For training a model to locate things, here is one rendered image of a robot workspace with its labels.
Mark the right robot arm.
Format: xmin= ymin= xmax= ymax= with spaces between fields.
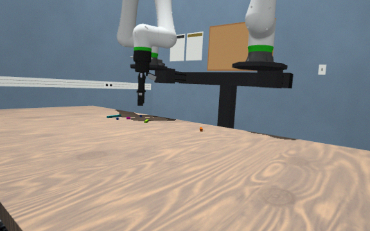
xmin=117 ymin=0 xmax=177 ymax=66

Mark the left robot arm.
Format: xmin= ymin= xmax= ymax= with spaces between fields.
xmin=245 ymin=0 xmax=276 ymax=62

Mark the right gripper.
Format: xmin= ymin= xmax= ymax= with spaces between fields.
xmin=135 ymin=62 xmax=150 ymax=106

